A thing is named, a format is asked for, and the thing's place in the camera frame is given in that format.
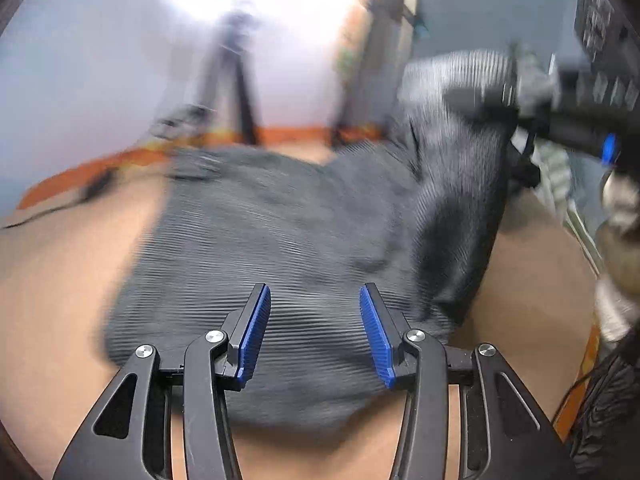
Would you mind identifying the grey checked short pants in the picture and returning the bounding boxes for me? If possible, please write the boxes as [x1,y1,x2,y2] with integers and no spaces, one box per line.
[103,50,510,432]

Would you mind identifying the white knitted gloved hand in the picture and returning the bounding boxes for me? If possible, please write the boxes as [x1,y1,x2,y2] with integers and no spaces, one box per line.
[594,170,639,344]

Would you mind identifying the green striped pillow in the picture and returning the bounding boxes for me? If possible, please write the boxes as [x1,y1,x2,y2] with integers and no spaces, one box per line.
[511,44,602,275]

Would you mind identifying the tall silver tripod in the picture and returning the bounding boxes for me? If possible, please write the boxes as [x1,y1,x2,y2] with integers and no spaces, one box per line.
[330,0,422,148]

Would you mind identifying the colourful hanging cloth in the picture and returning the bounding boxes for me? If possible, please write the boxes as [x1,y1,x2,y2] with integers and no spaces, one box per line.
[334,3,372,84]

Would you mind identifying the small black tripod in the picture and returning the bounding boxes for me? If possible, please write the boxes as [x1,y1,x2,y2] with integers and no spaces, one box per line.
[194,10,258,145]

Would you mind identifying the black power cable with adapter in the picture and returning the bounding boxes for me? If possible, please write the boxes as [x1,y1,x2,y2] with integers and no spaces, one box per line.
[0,104,216,231]

